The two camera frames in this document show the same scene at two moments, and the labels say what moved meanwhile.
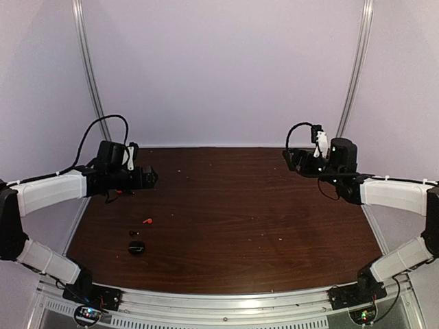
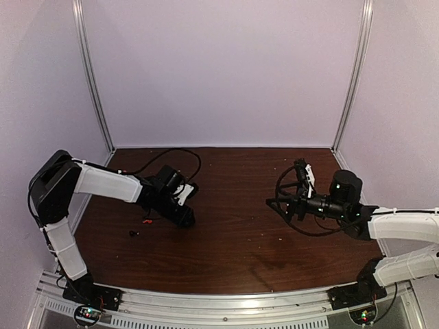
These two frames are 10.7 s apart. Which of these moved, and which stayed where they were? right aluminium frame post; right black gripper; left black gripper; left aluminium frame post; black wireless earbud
Moved: right black gripper; left black gripper
Stayed: left aluminium frame post; right aluminium frame post; black wireless earbud
